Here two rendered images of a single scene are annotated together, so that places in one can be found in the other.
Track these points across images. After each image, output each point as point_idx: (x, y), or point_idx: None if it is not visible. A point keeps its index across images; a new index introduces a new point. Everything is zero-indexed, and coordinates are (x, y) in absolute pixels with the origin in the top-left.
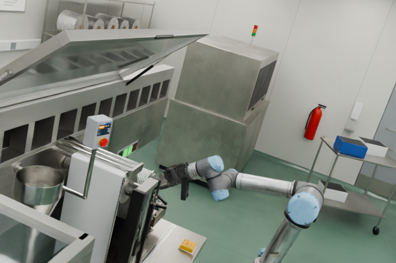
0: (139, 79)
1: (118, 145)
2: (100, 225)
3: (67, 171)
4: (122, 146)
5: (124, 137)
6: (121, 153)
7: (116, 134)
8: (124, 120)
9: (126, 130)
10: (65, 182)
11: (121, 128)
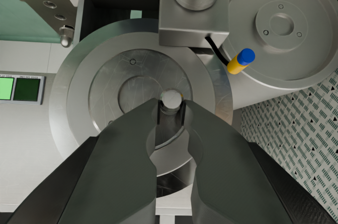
0: None
1: (41, 121)
2: None
3: (240, 133)
4: (15, 110)
5: (12, 136)
6: (24, 96)
7: (58, 159)
8: (29, 191)
9: (4, 155)
10: (239, 110)
11: (36, 168)
